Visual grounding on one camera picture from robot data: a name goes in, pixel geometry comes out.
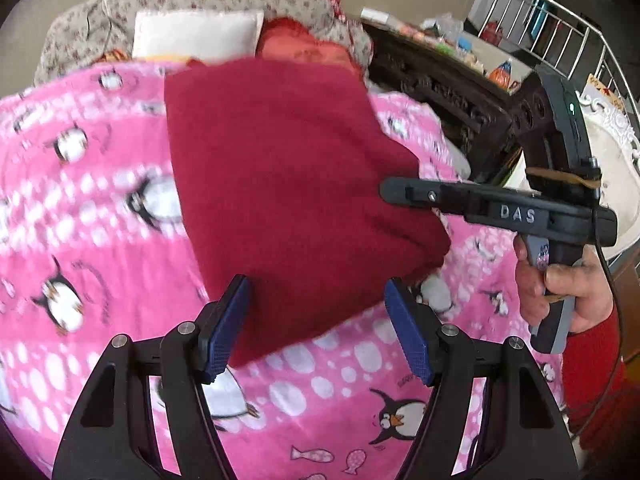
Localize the black cable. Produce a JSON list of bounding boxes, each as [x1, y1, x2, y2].
[[569, 156, 626, 441]]

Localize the metal railing rack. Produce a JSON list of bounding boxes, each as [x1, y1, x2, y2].
[[478, 0, 637, 114]]

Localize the dark carved wooden headboard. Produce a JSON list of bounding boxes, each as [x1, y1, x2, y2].
[[362, 21, 550, 184]]

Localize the white pillow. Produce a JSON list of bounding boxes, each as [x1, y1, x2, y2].
[[131, 10, 265, 62]]

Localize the dark red knit garment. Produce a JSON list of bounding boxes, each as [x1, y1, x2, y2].
[[164, 58, 450, 366]]

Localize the red heart cushion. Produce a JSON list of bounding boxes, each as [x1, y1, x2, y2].
[[256, 18, 363, 78]]

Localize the person's right hand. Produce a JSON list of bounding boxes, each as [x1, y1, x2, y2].
[[514, 235, 614, 334]]

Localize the right forearm red sleeve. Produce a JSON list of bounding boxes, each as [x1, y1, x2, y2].
[[562, 312, 639, 460]]

